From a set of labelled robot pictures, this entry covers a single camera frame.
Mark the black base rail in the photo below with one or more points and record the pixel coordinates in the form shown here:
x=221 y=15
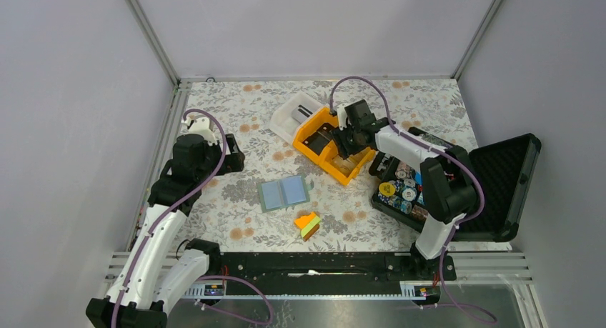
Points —
x=324 y=274

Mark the orange green sticky notes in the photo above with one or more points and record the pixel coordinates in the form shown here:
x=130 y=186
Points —
x=308 y=225

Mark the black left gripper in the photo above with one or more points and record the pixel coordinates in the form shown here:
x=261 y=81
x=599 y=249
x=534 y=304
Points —
x=233 y=162

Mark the yellow plastic divided bin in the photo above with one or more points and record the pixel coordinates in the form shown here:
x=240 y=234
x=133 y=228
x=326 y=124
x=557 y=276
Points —
x=342 y=170

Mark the white plastic bin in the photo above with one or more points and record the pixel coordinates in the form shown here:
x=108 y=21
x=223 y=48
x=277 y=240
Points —
x=289 y=117

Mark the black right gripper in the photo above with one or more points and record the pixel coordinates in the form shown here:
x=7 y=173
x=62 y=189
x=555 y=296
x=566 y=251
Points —
x=339 y=136

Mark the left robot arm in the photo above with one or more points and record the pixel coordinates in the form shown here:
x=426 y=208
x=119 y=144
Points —
x=140 y=297

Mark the black credit card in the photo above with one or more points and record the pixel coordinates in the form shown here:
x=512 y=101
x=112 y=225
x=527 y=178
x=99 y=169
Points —
x=317 y=141

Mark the yellow dealer button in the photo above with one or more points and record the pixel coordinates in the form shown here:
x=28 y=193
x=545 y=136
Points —
x=387 y=189

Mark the green card holder wallet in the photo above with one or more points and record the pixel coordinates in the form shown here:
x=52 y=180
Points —
x=285 y=192

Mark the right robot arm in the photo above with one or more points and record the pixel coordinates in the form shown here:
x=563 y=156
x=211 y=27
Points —
x=452 y=193

